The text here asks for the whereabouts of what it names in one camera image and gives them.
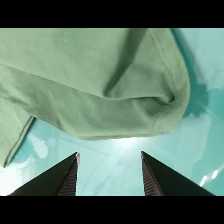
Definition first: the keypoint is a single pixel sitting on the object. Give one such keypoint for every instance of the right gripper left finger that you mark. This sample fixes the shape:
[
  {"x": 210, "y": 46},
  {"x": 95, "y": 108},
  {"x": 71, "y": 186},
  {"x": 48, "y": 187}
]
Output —
[{"x": 59, "y": 180}]

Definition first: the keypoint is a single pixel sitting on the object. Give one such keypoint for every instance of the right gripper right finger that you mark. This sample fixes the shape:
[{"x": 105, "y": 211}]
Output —
[{"x": 163, "y": 180}]

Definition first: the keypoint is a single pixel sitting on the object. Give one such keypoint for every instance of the green T-shirt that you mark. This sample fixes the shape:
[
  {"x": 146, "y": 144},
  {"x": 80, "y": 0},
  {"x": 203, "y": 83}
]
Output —
[{"x": 93, "y": 83}]

